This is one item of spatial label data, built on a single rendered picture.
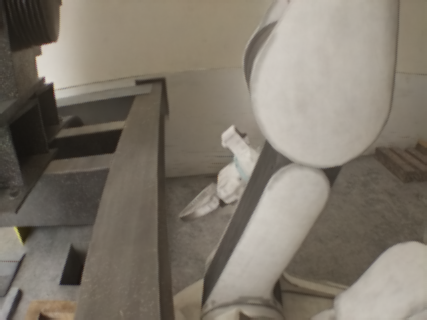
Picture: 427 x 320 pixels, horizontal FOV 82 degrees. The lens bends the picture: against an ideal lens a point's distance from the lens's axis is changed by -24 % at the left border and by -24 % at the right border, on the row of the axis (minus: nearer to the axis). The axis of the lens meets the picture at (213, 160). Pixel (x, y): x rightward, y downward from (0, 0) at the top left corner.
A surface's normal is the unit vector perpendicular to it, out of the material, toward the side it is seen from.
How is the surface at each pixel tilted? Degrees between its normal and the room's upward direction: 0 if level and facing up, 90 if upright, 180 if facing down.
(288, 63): 84
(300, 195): 90
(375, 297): 49
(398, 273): 42
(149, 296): 0
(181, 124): 90
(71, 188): 90
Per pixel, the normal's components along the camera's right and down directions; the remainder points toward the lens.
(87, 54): 0.15, 0.43
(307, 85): -0.11, 0.42
